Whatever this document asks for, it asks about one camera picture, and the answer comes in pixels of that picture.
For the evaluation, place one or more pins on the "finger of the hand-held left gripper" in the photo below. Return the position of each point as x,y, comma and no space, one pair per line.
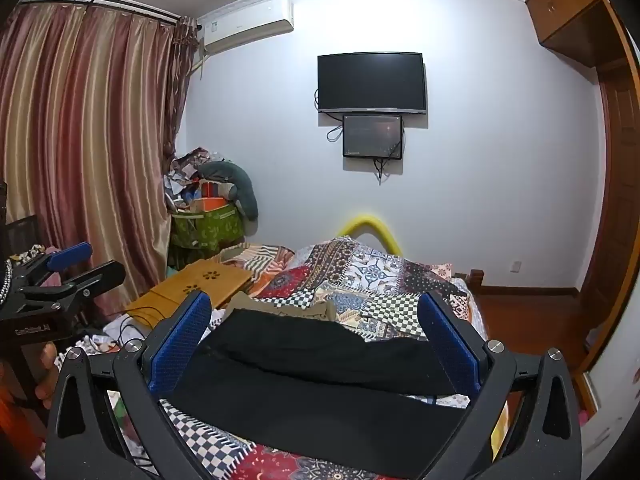
97,275
70,254

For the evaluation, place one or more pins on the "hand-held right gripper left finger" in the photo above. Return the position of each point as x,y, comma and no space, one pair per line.
181,342

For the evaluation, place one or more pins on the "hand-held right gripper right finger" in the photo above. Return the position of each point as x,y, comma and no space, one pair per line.
449,342

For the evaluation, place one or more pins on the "black pants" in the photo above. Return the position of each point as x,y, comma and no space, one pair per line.
320,360

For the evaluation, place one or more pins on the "person's left hand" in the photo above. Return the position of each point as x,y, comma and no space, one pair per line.
46,377

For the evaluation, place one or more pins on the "bamboo lap desk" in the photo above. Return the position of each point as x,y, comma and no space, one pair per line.
195,285

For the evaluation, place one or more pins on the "crumpled white cloth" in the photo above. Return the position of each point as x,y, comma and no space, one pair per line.
117,332

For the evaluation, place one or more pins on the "wooden bedpost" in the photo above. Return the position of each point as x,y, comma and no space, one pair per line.
476,280

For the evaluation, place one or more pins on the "khaki garment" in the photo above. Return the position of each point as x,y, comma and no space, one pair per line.
280,306

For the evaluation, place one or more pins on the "patchwork printed blanket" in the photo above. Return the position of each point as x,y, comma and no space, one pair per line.
360,280

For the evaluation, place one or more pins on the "green patterned bag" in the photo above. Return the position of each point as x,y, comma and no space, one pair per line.
207,227

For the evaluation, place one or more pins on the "striped pink curtain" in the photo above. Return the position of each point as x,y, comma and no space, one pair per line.
90,135

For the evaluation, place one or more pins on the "pile of household clutter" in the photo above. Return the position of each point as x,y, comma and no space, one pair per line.
187,175

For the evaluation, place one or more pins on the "white sliding wardrobe door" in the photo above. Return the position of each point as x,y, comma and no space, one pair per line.
612,400

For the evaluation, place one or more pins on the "brown wooden door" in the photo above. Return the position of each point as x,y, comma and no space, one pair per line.
612,200

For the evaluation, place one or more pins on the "white air conditioner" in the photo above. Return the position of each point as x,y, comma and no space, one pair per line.
245,22

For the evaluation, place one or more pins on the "wooden overhead cabinet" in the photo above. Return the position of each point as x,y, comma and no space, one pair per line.
570,10

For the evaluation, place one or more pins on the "white wall socket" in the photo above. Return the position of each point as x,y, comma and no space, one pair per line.
516,266

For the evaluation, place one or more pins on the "small black wall monitor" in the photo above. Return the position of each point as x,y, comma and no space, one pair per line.
372,136

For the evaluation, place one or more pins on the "curtain rail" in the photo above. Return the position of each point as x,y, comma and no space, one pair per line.
100,2

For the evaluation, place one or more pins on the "black wall television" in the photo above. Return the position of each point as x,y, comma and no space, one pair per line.
371,81

